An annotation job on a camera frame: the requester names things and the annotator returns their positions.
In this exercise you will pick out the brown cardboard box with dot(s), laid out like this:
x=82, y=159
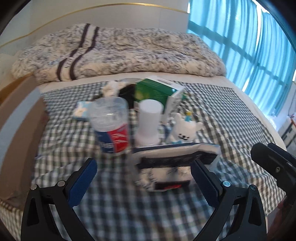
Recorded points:
x=23, y=120

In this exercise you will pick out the green white medicine box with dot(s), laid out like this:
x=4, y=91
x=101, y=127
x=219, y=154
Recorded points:
x=167, y=92

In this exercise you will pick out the person right hand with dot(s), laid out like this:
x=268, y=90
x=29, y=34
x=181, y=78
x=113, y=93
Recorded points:
x=276, y=221

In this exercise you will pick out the blue window curtain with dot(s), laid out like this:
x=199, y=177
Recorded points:
x=258, y=56

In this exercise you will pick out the white cat plush toy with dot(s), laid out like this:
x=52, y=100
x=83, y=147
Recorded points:
x=185, y=129

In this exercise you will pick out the floral patterned duvet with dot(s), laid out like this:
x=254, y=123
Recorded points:
x=85, y=50

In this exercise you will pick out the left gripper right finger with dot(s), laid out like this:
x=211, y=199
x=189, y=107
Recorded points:
x=249, y=221

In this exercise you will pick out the black round object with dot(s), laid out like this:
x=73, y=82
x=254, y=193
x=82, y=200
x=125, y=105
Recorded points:
x=127, y=93

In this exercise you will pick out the white cylindrical bottle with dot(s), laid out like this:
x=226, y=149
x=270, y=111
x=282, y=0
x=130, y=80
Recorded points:
x=149, y=116

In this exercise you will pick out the blue floral tissue pack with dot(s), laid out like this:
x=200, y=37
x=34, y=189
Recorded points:
x=81, y=110

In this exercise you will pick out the white lace cloth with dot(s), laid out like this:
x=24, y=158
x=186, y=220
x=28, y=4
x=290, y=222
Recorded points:
x=112, y=88

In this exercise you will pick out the checkered bed cloth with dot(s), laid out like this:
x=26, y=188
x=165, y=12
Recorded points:
x=103, y=171

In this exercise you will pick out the black white patterned pouch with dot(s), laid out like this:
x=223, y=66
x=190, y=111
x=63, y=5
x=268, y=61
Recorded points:
x=167, y=167

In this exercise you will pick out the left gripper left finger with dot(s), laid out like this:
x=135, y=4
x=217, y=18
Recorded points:
x=38, y=222

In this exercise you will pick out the clear cotton swab jar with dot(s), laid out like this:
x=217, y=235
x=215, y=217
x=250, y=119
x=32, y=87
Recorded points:
x=108, y=117

